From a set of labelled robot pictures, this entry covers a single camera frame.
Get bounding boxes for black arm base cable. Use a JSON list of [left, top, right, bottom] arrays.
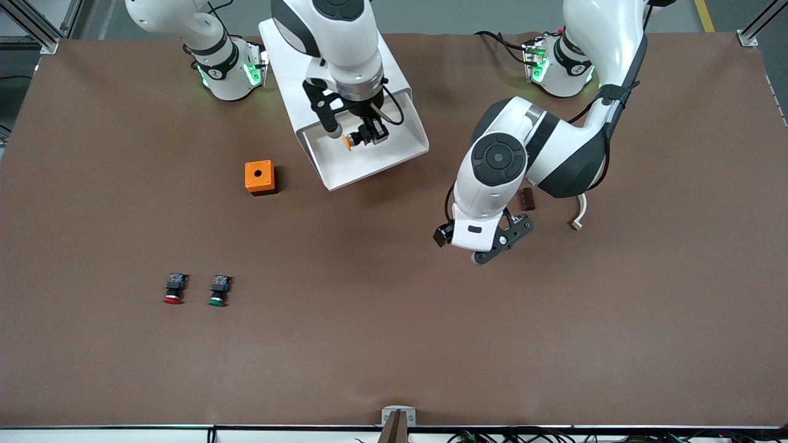
[[474, 30, 531, 65]]

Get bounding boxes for aluminium frame post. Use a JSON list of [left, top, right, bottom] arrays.
[[737, 0, 788, 48], [0, 0, 84, 56]]

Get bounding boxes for orange button enclosure box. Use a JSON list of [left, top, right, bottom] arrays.
[[244, 160, 278, 197]]

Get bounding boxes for white curved plastic bracket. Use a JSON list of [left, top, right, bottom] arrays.
[[569, 192, 588, 232]]

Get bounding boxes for green mushroom push button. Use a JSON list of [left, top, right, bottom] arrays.
[[207, 274, 233, 308]]

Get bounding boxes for brown table cover sheet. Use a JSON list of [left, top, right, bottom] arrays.
[[0, 31, 788, 428]]

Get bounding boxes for tangled black cables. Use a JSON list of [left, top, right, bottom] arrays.
[[446, 429, 788, 443]]

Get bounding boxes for red mushroom push button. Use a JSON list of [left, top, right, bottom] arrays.
[[163, 273, 188, 305]]

